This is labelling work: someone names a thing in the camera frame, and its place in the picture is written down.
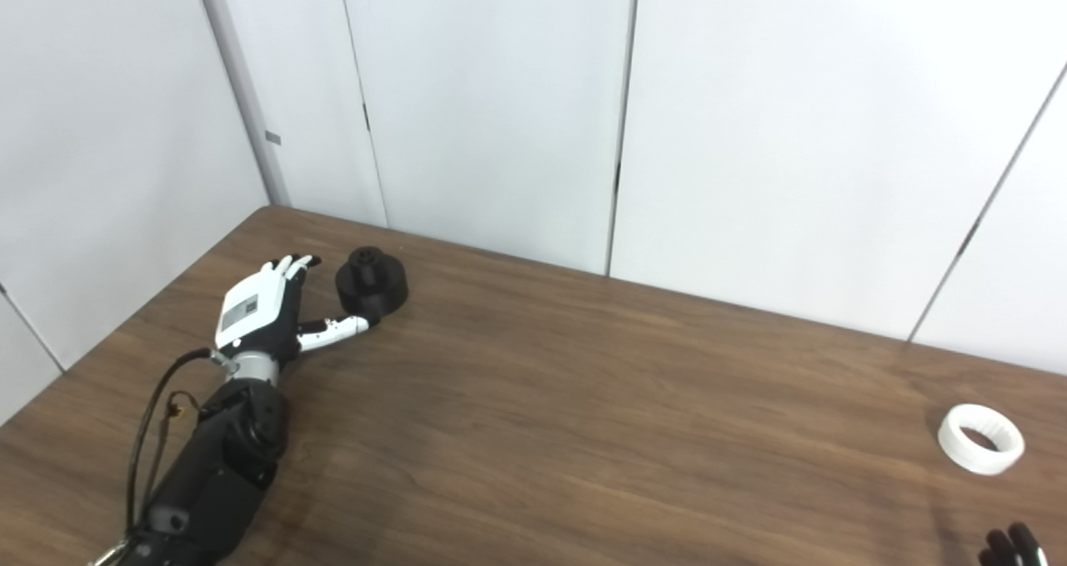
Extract white toothed ring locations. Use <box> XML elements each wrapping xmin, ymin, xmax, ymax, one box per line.
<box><xmin>937</xmin><ymin>403</ymin><xmax>1026</xmax><ymax>476</ymax></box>

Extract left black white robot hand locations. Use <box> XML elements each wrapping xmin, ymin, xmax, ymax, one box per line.
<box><xmin>215</xmin><ymin>254</ymin><xmax>370</xmax><ymax>360</ymax></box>

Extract round black stepped part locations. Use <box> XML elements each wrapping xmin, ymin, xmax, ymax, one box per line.
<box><xmin>335</xmin><ymin>247</ymin><xmax>410</xmax><ymax>327</ymax></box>

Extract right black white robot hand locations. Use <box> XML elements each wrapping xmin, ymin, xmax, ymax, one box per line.
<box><xmin>979</xmin><ymin>522</ymin><xmax>1049</xmax><ymax>566</ymax></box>

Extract grey vertical wall post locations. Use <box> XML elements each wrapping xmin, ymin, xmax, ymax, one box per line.
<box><xmin>192</xmin><ymin>0</ymin><xmax>291</xmax><ymax>208</ymax></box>

